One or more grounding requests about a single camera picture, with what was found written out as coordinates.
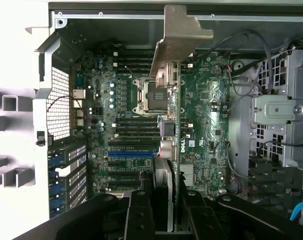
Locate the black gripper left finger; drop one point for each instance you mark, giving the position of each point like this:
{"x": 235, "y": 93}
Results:
{"x": 139, "y": 220}

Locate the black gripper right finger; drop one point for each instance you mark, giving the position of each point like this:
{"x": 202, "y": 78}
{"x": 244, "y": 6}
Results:
{"x": 204, "y": 222}

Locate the black expansion slot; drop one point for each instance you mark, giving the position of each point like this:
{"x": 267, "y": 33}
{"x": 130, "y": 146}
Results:
{"x": 124, "y": 173}
{"x": 124, "y": 185}
{"x": 130, "y": 144}

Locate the silver chipset heatsink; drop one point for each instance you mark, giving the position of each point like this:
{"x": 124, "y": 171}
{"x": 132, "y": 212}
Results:
{"x": 186, "y": 175}

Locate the blue expansion slot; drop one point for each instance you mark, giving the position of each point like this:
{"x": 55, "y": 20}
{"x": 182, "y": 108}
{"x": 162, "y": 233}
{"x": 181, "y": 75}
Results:
{"x": 130, "y": 153}

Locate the black RAM slot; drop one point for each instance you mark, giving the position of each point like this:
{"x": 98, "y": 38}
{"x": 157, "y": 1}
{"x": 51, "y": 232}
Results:
{"x": 134, "y": 59}
{"x": 134, "y": 53}
{"x": 137, "y": 135}
{"x": 134, "y": 64}
{"x": 136, "y": 120}
{"x": 136, "y": 125}
{"x": 136, "y": 130}
{"x": 134, "y": 70}

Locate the blue plastic tab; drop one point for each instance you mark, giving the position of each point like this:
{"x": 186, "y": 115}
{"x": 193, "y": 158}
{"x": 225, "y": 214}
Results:
{"x": 300, "y": 212}

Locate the green Dell motherboard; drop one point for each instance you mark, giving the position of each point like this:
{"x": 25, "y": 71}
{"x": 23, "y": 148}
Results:
{"x": 206, "y": 120}

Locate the perforated rear fan grille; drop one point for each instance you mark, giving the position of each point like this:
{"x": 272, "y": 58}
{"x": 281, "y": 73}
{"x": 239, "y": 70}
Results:
{"x": 58, "y": 105}

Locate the grey metal disk bay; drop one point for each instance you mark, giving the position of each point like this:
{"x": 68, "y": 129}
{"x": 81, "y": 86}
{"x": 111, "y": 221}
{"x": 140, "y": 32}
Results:
{"x": 291, "y": 110}

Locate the round coin cell battery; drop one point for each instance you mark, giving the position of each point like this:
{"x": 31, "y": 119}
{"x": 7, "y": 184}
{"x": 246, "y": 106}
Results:
{"x": 217, "y": 70}

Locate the metal table slats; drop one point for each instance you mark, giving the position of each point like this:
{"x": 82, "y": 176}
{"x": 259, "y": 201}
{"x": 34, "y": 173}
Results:
{"x": 11, "y": 105}

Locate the grey open PC case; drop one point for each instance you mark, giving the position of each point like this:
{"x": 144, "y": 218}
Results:
{"x": 146, "y": 30}

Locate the CPU socket with metal frame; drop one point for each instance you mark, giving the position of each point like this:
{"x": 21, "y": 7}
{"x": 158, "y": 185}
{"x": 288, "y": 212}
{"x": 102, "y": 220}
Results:
{"x": 151, "y": 96}

